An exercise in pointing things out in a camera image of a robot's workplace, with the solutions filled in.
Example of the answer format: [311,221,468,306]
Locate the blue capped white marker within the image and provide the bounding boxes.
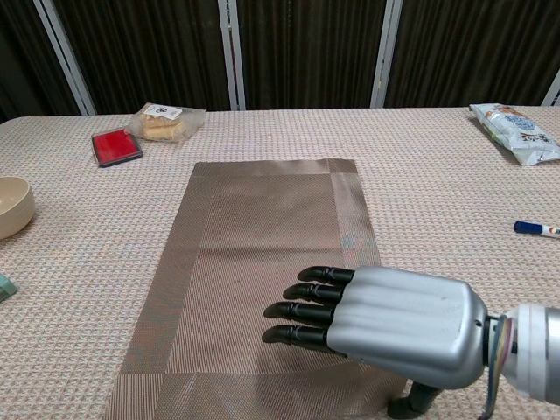
[513,220,560,240]

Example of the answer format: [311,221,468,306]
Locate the beige bowl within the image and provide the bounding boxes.
[0,175,35,241]

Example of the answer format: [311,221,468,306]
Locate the white snack bag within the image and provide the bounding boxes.
[468,102,560,167]

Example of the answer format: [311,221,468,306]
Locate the brown woven placemat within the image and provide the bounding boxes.
[103,159,416,420]

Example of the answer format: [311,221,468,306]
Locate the small green block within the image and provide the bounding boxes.
[0,270,19,304]

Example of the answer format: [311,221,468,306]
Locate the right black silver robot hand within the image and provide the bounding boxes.
[261,265,490,419]

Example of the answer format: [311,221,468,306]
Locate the coloured right wrist wires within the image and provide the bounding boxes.
[479,314,514,420]

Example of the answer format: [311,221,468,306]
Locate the beige woven tablecloth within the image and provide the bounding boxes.
[0,106,560,420]

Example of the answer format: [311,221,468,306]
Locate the red ink pad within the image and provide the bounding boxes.
[90,127,144,170]

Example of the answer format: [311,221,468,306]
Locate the bagged bread bun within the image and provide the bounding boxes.
[129,101,207,144]

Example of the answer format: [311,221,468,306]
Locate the white partition post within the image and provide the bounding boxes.
[217,0,247,111]
[370,0,403,109]
[541,69,560,107]
[33,0,96,116]

